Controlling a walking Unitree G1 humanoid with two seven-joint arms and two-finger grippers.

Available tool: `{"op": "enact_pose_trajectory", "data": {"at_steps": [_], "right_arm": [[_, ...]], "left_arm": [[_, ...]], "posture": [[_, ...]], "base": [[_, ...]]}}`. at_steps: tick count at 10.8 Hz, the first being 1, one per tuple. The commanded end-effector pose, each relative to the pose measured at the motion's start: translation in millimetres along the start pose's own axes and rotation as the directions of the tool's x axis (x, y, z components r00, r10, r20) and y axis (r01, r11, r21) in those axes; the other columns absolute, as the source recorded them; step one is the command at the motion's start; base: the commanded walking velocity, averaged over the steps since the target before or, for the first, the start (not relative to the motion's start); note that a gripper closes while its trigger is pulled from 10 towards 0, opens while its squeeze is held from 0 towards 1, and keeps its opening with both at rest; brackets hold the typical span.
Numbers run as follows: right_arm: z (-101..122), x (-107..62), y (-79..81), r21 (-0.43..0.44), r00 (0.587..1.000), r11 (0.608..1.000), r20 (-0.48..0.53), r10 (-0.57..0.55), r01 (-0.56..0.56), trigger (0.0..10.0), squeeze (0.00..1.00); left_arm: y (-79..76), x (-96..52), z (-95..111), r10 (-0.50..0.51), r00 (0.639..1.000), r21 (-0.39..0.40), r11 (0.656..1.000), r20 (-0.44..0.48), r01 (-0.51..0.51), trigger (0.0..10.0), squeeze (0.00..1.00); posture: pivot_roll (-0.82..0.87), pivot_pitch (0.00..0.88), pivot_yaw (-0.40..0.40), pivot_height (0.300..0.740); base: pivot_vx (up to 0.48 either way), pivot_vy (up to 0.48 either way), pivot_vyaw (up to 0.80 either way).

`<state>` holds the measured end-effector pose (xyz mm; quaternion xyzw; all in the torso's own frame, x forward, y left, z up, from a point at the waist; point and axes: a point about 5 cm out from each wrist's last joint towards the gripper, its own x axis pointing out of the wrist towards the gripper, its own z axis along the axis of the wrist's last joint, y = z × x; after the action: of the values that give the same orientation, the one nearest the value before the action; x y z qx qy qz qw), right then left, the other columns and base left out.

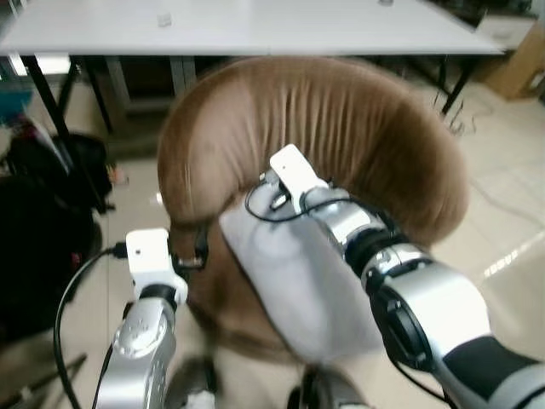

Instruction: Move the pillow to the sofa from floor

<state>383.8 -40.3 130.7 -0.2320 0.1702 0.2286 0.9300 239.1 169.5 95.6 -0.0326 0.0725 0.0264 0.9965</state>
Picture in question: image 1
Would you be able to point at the light grey pillow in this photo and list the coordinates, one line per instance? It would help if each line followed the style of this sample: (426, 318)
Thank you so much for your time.
(289, 281)

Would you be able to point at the teal floor mat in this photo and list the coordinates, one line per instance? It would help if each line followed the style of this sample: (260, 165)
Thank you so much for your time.
(13, 106)

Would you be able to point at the brown cardboard box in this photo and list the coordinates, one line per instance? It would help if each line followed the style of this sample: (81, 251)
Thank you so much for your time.
(519, 72)

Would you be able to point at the orange white small shoe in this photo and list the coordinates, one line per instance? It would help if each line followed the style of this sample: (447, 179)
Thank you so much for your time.
(119, 176)

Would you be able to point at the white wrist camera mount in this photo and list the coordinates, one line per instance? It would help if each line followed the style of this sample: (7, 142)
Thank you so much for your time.
(294, 170)
(152, 256)

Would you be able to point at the brown round sofa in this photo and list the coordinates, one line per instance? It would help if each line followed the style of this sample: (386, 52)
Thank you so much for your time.
(358, 111)

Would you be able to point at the white table with black legs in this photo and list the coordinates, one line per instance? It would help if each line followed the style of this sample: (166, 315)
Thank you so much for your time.
(255, 30)

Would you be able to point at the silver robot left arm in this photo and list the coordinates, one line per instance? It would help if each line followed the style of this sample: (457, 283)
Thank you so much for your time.
(140, 341)

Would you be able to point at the black robot leg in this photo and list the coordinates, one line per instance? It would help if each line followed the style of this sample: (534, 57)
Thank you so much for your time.
(328, 392)
(192, 388)

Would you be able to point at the black robot left leg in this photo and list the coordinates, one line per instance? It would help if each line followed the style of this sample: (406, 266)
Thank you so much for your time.
(192, 388)

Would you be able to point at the large black bag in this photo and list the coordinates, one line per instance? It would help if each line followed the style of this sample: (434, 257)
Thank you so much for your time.
(43, 256)

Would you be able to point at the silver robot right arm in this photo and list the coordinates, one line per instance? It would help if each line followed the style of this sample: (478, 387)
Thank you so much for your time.
(434, 307)

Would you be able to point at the black backpack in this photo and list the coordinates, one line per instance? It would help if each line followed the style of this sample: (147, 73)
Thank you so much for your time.
(77, 170)

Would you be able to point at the white carton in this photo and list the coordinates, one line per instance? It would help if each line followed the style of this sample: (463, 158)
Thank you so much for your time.
(507, 30)

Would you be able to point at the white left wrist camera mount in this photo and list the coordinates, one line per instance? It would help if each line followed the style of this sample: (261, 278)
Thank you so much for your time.
(152, 256)

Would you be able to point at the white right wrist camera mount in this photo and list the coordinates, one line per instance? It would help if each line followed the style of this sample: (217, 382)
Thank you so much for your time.
(294, 170)

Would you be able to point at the black robot right leg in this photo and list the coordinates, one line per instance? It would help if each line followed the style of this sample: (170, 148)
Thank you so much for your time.
(328, 392)

